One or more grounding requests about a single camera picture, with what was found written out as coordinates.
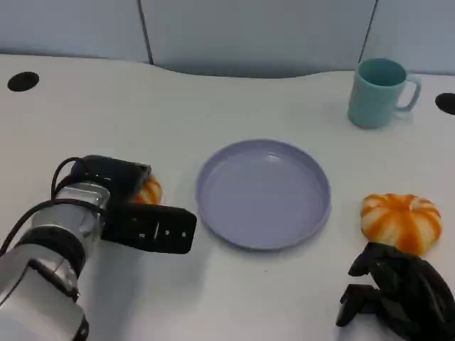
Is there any lilac plate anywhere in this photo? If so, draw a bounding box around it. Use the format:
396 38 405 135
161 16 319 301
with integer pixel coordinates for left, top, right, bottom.
195 139 333 251

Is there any large orange white bread roll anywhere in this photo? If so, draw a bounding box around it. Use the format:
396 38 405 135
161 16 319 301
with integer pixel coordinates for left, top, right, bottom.
360 193 443 256

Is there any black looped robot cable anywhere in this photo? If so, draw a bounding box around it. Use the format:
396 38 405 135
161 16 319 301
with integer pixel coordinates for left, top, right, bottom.
51 156 90 200

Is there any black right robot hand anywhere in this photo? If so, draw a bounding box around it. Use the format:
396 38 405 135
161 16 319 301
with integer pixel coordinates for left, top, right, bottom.
336 242 455 341

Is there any small orange white bread roll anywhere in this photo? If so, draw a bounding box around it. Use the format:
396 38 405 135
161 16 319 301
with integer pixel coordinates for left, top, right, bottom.
133 175 164 206

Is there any pale green mug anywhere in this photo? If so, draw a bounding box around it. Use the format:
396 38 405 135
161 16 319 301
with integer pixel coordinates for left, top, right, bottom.
347 58 423 129

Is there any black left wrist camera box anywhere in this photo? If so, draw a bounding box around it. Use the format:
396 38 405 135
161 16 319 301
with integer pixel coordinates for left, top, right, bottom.
102 203 198 255

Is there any black table cable grommet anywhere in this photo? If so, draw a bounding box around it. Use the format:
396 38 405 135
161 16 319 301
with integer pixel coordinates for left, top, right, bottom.
434 92 455 115
6 71 40 92

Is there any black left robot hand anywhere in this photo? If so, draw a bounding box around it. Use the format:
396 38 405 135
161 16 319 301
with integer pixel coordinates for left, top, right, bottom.
69 155 153 206

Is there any black robot forearm cable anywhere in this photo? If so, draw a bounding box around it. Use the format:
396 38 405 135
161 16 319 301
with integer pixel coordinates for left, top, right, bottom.
0 198 107 256

